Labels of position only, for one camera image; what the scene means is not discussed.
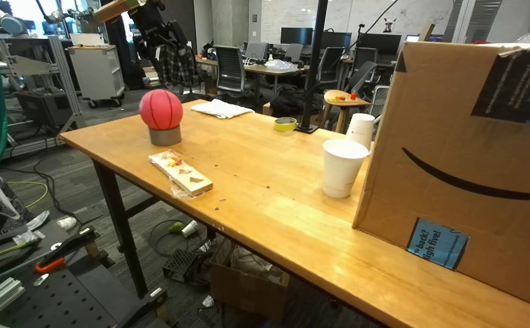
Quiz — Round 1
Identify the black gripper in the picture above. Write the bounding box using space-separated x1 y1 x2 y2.
132 2 192 69

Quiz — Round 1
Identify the pink basketball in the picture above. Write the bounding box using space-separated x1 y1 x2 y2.
139 87 185 133

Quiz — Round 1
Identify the yellow-green tape roll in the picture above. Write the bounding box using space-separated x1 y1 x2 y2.
274 115 301 135

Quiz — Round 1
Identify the white paper cup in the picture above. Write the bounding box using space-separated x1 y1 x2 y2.
321 137 372 200
345 111 380 151

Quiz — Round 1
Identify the black office chair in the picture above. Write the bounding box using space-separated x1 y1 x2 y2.
216 44 248 95

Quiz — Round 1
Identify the white paper sheet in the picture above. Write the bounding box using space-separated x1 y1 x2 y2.
190 98 256 120

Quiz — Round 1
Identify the white wheeled cabinet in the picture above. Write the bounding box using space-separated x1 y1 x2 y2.
70 44 126 109

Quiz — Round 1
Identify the wooden triangle puzzle board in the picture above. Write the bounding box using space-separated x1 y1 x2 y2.
148 148 216 197

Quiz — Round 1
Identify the clear plastic wrap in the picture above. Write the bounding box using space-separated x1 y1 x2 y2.
170 180 199 200

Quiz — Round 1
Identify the black vertical pole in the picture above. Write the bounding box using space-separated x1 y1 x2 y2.
299 0 330 135

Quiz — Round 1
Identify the round wooden side table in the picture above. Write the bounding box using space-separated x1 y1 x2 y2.
323 87 372 135

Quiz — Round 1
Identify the black metal table leg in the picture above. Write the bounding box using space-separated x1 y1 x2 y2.
90 160 170 308

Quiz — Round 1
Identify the open cardboard box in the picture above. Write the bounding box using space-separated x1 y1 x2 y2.
208 251 294 324

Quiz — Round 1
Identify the black perforated metal plate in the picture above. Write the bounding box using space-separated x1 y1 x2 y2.
0 266 125 328

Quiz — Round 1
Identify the aluminium extrusion bar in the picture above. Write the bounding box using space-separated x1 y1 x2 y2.
0 277 28 319

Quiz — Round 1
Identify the large cardboard shipping box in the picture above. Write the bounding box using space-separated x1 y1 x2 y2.
352 38 530 306

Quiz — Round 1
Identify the grey duct tape roll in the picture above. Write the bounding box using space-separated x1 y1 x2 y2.
148 126 185 148

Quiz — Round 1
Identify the grey metal shelf frame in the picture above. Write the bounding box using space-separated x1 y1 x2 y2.
0 33 86 133

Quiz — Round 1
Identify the orange handled tool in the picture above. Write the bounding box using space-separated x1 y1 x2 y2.
34 257 70 277

